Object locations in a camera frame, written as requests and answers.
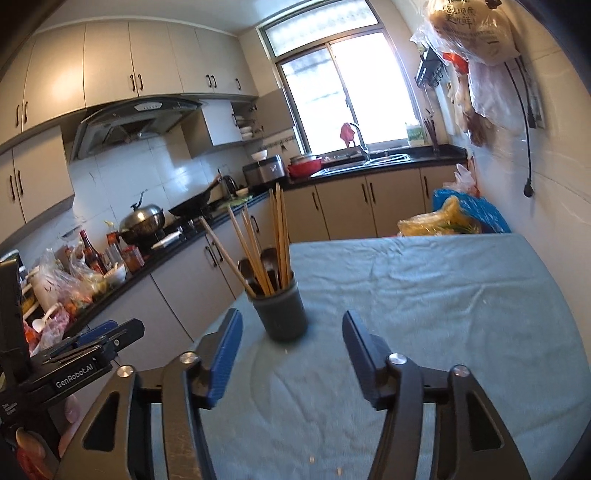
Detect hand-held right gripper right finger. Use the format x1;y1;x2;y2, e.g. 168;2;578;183
342;309;533;480

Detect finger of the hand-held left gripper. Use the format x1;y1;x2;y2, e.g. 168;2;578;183
47;318;146;369
73;319;120;350

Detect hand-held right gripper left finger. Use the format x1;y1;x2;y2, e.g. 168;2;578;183
58;308;245;480

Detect dark grey utensil holder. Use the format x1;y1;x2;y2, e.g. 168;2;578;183
248;277;308;343

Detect bunch of wooden chopsticks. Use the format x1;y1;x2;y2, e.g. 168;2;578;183
198;182;293;297

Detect person's left hand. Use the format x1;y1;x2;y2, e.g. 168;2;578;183
15;392;84;461

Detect white plastic spoon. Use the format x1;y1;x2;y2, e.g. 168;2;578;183
31;305;64;334

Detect clear plastic bags of food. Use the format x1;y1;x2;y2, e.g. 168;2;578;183
25;247;109;315

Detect red seasoning jar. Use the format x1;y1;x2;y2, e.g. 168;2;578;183
122;244;145;273

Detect dark sauce bottle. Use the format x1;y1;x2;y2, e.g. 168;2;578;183
78;228;105;275

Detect silver pot with lid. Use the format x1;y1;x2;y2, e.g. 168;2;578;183
119;189;166;244

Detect black gas stove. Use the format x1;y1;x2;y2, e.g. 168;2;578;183
152;215;218;252

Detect black wok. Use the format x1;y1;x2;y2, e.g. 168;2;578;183
167;174;223;219

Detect beige lower kitchen cabinets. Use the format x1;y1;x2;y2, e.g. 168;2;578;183
88;164;469;352

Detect beige kitchen cabinets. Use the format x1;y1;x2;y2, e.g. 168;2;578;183
88;164;469;352
0;19;260;222

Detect yellow plastic bag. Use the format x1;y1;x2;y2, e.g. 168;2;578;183
397;195;482;237

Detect silver countertop appliance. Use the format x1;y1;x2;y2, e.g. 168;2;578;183
242;154;287;186

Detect blue plastic bag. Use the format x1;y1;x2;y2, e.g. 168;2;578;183
432;186;512;234

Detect red basin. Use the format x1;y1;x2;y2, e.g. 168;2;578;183
286;158;325;181

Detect steel kitchen sink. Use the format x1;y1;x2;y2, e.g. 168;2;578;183
311;152;413;177

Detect range hood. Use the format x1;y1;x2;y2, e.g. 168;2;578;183
69;93;205;161

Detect white plastic bag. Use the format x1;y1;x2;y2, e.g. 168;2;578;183
454;163;479;195

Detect chrome faucet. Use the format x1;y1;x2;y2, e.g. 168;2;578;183
348;121;371;161

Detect black kitchen countertop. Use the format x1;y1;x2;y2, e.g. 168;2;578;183
18;144;468;333

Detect dish rack with bowls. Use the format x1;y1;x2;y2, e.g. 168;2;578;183
232;102;258;139

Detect green and white box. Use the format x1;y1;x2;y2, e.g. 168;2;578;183
404;121;427;148

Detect cup of dark chopsticks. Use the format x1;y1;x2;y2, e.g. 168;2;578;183
421;117;443;154

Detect beige upper kitchen cabinets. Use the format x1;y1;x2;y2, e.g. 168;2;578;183
0;19;260;222

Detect kitchen window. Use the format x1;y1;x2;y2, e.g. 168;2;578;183
257;0;419;156

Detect hanging plastic bags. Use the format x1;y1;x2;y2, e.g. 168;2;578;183
445;55;532;148

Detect large clear bag of bread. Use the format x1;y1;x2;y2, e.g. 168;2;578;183
410;0;523;66

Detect black power cable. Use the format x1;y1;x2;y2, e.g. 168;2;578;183
502;59;537;199

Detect black wall shelf rack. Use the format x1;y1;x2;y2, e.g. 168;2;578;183
414;45;448;89

